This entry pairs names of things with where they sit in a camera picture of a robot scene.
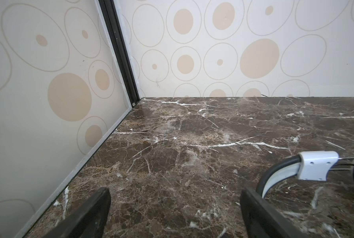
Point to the white black headphones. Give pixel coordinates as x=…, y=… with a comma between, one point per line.
x=310, y=165

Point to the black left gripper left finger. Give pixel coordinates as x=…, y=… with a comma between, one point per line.
x=88, y=220

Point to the black vertical frame post left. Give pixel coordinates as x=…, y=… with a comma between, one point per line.
x=111, y=19

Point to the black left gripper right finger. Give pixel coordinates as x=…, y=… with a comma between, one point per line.
x=262, y=220

